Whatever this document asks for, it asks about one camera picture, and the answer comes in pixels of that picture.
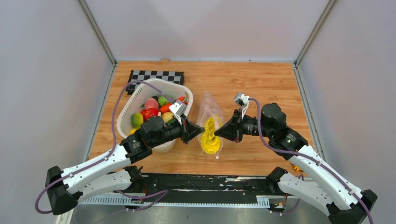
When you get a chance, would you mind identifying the purple cable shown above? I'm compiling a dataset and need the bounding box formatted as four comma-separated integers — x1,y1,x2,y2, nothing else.
35,80,174,215
248,98,375,224

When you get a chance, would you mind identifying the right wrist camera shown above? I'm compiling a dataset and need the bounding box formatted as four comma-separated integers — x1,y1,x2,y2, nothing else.
234,92,250,118

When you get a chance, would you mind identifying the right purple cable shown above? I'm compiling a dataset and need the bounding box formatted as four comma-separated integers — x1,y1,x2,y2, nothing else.
248,98,375,224

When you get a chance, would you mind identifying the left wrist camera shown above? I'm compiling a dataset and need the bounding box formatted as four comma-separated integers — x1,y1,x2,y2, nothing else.
169,99,187,124

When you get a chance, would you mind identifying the yellow lemon toy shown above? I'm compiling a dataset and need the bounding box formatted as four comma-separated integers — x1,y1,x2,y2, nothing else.
129,128,137,135

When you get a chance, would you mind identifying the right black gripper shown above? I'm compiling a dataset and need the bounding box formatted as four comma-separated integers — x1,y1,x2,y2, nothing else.
214,108,273,143

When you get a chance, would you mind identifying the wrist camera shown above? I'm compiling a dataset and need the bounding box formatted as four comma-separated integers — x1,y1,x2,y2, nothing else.
234,92,250,118
169,99,187,124

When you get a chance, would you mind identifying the pink peach toy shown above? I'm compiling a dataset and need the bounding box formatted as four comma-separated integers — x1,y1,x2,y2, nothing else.
144,98,159,110

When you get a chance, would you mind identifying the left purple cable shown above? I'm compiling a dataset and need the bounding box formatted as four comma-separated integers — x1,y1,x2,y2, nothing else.
35,80,174,215

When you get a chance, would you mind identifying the yellow red toy car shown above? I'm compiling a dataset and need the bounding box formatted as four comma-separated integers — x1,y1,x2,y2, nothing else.
294,166,303,172

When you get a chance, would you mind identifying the orange carrot toy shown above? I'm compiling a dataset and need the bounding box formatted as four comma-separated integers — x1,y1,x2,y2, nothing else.
159,97,185,114

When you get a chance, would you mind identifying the green orange mango toy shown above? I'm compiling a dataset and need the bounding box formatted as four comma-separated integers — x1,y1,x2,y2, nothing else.
130,113,144,129

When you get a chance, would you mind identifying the white slotted cable duct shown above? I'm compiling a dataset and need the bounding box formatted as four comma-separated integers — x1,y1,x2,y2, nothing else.
83,195,270,208

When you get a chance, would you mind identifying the clear zip top bag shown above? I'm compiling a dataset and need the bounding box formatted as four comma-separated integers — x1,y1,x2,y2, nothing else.
197,91,224,160

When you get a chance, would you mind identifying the yellow napa cabbage toy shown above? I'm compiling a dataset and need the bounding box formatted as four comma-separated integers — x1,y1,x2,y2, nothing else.
199,115,222,154

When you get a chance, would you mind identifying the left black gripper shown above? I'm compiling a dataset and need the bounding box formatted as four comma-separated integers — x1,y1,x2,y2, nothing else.
151,113,205,148

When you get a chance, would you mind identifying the black white checkerboard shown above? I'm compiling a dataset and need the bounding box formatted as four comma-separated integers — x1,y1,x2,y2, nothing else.
128,70,184,85

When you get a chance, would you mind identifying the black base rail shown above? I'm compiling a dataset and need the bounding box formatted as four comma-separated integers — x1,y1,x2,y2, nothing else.
124,173,285,204

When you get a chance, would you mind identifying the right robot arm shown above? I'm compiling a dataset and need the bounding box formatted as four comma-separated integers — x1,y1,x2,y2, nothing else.
214,103,378,224

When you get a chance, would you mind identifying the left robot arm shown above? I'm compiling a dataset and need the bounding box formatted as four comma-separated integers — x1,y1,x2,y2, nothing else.
43,115,204,215

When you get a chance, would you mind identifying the white plastic basket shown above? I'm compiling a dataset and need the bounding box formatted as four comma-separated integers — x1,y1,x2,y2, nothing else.
116,78,194,154

